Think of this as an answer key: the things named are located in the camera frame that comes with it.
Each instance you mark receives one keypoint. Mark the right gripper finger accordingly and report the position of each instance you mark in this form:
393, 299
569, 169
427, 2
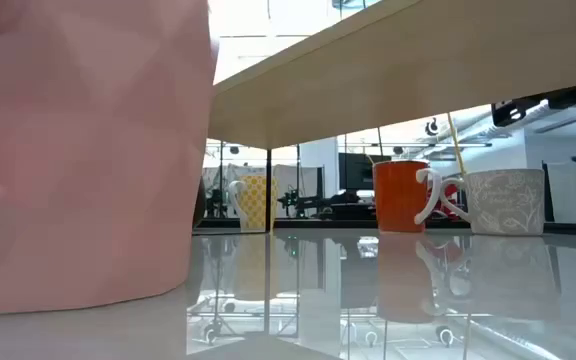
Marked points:
510, 112

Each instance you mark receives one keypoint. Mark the grey floral mug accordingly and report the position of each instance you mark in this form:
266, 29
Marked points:
508, 202

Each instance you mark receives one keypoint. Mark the yellow patterned mug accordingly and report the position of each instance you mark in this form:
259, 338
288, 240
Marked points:
253, 200

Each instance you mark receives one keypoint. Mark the pink faceted mug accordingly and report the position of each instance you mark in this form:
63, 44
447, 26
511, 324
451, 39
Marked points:
78, 150

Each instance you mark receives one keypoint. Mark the black background robot arm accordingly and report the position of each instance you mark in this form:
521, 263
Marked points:
217, 202
298, 202

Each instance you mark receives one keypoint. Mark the black ceiling device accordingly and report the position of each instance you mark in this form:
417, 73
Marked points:
432, 126

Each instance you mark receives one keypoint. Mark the white partition panel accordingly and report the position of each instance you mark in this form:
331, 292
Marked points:
570, 192

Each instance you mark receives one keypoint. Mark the red storage bins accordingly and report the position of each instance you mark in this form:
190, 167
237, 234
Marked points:
450, 197

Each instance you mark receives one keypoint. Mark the black monitor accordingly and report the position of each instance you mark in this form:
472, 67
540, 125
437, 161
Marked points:
355, 170

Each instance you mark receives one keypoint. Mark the black background desk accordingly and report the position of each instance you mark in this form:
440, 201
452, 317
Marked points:
353, 210

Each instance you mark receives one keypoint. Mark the wooden shelf riser black frame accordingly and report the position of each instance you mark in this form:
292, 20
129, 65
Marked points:
393, 75

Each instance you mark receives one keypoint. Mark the black table frame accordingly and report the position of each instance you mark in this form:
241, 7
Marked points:
343, 223

